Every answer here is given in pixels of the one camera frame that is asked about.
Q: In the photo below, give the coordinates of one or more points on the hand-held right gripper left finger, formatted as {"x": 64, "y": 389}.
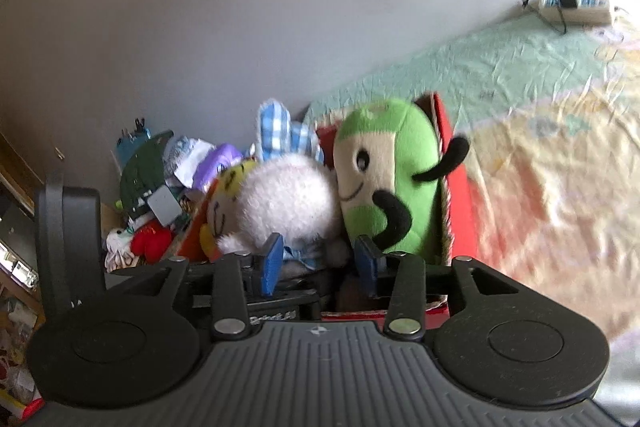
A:
{"x": 272, "y": 264}

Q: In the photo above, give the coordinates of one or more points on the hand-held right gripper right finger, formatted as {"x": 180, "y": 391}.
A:
{"x": 364, "y": 267}

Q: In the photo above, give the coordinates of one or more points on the white plush blue checkered ears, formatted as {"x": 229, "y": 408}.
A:
{"x": 290, "y": 197}

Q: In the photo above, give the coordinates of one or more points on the yellow tiger plush toy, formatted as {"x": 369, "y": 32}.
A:
{"x": 220, "y": 212}

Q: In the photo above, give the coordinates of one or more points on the red cardboard box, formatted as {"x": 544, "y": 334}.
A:
{"x": 460, "y": 207}

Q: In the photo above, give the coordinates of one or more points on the green plush toy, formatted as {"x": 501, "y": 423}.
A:
{"x": 385, "y": 142}

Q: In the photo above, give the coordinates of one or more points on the small white plush toy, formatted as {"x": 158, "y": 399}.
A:
{"x": 117, "y": 244}

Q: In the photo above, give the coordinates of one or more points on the red plush toy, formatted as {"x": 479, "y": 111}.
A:
{"x": 150, "y": 243}

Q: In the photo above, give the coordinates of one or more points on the wooden furniture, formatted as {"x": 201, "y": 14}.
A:
{"x": 15, "y": 177}

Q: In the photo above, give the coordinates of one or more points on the grey card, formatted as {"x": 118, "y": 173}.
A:
{"x": 162, "y": 205}

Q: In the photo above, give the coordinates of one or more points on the purple packet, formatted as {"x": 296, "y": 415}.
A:
{"x": 217, "y": 162}

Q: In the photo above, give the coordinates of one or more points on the blue plastic item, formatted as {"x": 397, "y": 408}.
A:
{"x": 127, "y": 144}

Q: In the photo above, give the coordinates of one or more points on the white blue printed packet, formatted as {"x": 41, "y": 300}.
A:
{"x": 185, "y": 157}

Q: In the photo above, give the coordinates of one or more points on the red flat box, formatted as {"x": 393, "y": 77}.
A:
{"x": 25, "y": 407}

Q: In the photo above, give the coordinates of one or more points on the printed bed sheet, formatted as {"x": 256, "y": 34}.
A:
{"x": 550, "y": 157}

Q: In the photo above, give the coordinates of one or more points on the white power strip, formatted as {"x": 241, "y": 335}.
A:
{"x": 585, "y": 13}

